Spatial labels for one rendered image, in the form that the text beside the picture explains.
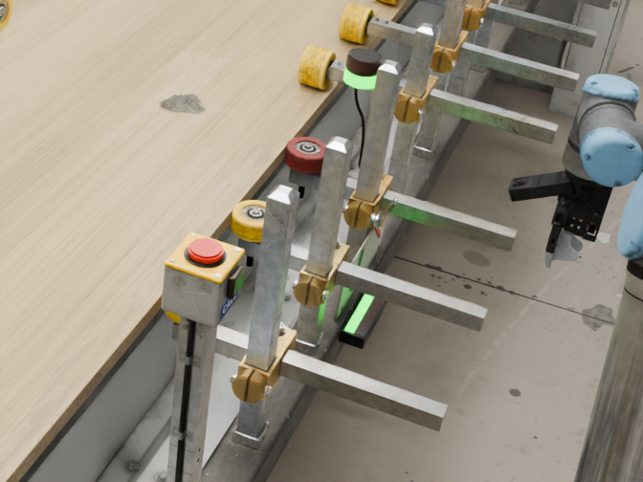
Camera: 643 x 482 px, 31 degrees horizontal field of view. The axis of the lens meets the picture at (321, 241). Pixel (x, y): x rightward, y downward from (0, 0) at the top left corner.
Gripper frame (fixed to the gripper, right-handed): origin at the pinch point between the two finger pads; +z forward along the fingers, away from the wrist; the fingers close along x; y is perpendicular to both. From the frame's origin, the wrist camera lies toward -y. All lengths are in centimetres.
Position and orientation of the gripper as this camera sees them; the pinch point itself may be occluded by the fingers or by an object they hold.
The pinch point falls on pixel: (545, 259)
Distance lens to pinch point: 213.0
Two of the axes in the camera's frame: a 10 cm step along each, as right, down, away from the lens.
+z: -1.3, 8.1, 5.7
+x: 3.4, -5.0, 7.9
